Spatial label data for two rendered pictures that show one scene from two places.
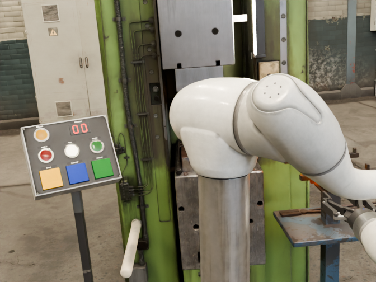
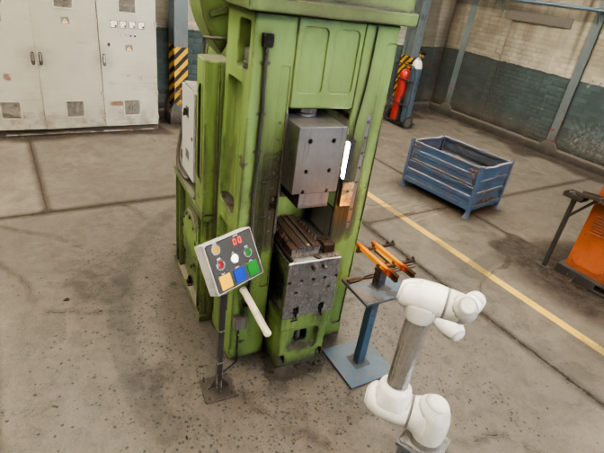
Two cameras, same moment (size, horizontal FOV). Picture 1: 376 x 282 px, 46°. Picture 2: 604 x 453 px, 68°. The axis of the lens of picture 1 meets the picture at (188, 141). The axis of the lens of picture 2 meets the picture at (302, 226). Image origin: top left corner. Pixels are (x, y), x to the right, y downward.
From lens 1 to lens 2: 151 cm
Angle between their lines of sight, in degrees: 31
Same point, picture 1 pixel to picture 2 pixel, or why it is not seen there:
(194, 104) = (422, 298)
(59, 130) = (225, 244)
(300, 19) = (370, 155)
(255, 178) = (336, 261)
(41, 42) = not seen: outside the picture
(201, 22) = (322, 164)
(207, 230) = (410, 344)
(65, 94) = (13, 93)
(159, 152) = (267, 241)
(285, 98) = (474, 310)
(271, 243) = not seen: hidden behind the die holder
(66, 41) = (13, 30)
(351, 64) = not seen: hidden behind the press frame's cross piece
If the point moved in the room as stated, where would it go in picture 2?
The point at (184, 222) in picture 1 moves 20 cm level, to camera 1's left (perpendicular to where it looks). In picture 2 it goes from (288, 291) to (260, 297)
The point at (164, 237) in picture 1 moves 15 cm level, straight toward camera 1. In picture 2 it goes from (260, 296) to (270, 309)
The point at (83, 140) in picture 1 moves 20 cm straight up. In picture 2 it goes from (239, 249) to (242, 217)
